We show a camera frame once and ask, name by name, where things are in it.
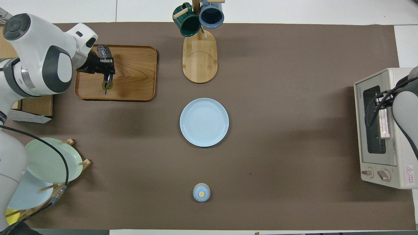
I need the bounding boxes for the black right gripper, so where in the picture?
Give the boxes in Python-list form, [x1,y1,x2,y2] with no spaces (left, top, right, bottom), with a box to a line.
[375,92,394,107]

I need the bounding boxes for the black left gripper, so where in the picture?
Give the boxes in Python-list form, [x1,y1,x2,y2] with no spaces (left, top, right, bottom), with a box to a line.
[76,52,116,85]

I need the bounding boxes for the dark purple eggplant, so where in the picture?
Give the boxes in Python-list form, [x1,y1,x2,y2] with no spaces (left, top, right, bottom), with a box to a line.
[97,44,114,95]

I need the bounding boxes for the toaster oven glass door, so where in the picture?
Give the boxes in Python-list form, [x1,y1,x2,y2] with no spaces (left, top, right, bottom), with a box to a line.
[355,72,398,167]

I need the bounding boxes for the light blue ridged plate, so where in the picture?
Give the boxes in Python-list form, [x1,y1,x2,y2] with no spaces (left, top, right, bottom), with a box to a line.
[180,98,230,148]

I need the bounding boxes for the white toaster oven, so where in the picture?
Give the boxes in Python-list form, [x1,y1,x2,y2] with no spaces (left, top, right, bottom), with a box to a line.
[354,68,418,190]

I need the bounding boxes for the wooden serving tray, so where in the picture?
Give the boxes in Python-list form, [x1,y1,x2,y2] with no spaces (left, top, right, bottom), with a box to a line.
[74,44,158,102]

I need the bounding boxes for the grey white marbled panel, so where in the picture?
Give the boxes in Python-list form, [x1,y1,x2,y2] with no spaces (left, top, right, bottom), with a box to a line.
[8,109,53,124]

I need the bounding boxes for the wooden mug tree stand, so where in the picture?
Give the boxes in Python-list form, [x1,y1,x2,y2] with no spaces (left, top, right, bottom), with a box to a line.
[172,0,226,84]

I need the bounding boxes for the dark green mug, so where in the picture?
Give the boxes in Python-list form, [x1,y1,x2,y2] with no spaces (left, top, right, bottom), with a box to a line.
[172,3,201,37]

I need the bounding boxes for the wooden plate rack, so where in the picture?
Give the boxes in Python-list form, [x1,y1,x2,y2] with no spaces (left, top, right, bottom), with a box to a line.
[5,139,92,224]

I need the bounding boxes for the brown table mat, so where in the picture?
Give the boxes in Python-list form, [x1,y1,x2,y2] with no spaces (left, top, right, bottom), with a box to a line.
[0,22,417,230]

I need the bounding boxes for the pale green plate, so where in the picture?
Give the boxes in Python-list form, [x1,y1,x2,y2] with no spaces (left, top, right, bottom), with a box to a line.
[25,137,83,183]

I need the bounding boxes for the blue mug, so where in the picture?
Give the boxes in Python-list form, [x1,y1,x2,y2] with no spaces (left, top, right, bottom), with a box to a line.
[199,0,225,29]

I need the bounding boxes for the light blue smooth plate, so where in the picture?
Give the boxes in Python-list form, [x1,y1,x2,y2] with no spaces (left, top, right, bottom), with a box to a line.
[7,170,54,210]

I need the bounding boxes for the small blue lidded jar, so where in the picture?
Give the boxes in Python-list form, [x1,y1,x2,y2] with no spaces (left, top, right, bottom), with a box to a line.
[192,183,211,202]

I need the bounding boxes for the yellow plate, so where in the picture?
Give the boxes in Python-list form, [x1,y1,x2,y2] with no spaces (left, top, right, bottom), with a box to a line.
[5,211,21,226]

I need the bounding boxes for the wooden shelf with wire mesh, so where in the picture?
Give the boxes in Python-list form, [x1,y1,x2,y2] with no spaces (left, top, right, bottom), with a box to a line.
[0,8,54,124]

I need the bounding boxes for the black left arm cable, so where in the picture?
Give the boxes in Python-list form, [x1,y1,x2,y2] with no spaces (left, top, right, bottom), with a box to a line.
[0,125,70,235]

